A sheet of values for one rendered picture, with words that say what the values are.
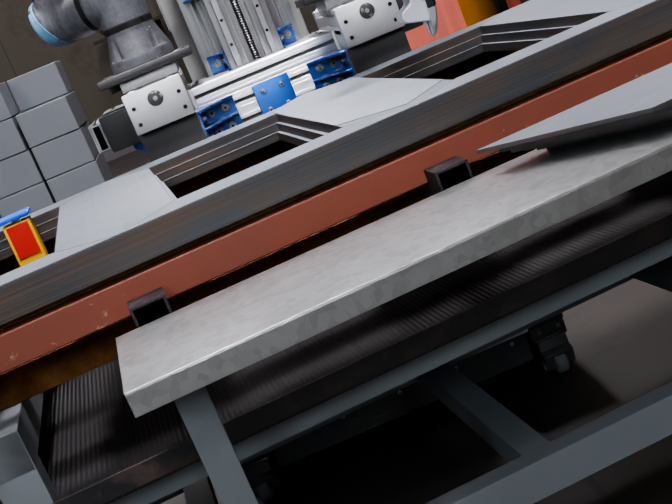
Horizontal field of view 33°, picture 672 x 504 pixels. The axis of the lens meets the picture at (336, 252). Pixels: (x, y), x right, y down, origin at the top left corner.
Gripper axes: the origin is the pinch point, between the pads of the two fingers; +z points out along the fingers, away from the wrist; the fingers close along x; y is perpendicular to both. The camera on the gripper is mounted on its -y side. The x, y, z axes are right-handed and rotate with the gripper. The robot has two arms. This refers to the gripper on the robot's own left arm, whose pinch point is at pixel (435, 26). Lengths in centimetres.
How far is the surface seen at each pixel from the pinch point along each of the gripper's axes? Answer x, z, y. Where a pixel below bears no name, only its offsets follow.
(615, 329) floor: -64, 92, -37
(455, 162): 41.4, 14.4, 17.1
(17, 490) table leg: 36, 32, 89
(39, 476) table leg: 36, 32, 85
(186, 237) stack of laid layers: 37, 10, 54
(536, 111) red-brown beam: 37.1, 13.3, 2.1
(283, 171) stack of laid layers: 37, 7, 39
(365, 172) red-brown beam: 36.1, 11.6, 28.1
